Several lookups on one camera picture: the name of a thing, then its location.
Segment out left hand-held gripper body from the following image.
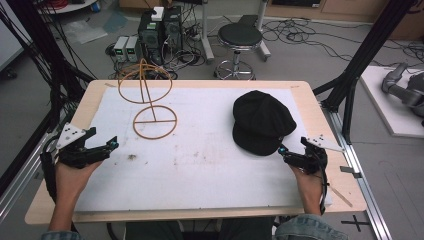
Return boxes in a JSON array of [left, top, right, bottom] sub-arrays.
[[55, 122, 111, 169]]

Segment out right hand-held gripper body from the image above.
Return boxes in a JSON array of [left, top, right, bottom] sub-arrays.
[[284, 134, 346, 176]]

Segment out black cap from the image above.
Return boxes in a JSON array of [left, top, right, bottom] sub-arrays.
[[232, 89, 298, 157]]

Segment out wooden ring hat stand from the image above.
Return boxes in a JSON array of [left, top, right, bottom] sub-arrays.
[[117, 58, 179, 141]]

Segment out person's right hand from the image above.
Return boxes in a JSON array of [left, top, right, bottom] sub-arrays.
[[289, 164, 324, 203]]

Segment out person's left hand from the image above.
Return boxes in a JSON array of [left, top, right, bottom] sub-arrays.
[[54, 159, 104, 202]]

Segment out wooden table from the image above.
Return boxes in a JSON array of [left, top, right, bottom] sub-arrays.
[[24, 79, 368, 226]]

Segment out thin wooden stick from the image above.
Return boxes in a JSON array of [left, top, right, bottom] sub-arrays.
[[329, 184, 354, 209]]

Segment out denim sleeve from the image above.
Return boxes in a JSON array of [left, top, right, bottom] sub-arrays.
[[40, 229, 85, 240], [272, 213, 350, 240]]

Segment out white platform board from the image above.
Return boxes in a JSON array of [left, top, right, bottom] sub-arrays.
[[359, 65, 424, 139]]

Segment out white table mat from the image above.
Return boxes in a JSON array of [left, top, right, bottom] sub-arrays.
[[73, 87, 334, 214]]

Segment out grey power supply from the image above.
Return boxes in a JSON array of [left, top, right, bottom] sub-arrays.
[[113, 35, 129, 63], [125, 35, 140, 63]]

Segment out clear plastic sheet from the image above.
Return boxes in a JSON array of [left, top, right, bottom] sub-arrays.
[[62, 19, 110, 45]]

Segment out black computer tower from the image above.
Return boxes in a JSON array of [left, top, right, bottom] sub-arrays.
[[137, 11, 165, 66], [162, 5, 184, 56]]

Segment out person's dark trousers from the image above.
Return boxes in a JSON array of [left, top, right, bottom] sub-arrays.
[[123, 216, 278, 240]]

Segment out black round stool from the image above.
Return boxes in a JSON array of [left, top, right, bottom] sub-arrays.
[[214, 22, 265, 81]]

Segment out white box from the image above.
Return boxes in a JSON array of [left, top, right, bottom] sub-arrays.
[[150, 6, 165, 23]]

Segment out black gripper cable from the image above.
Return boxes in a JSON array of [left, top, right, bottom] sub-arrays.
[[318, 156, 329, 216], [39, 143, 61, 205]]

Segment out metal bracket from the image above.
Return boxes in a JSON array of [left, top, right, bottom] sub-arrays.
[[339, 165, 363, 180]]

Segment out aluminium rail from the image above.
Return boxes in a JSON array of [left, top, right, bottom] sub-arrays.
[[321, 102, 394, 240], [0, 132, 58, 223]]

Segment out black frame post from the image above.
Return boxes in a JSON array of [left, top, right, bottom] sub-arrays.
[[0, 0, 96, 198], [312, 0, 418, 145]]

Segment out black floor cables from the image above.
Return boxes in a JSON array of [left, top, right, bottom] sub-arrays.
[[261, 17, 424, 69]]

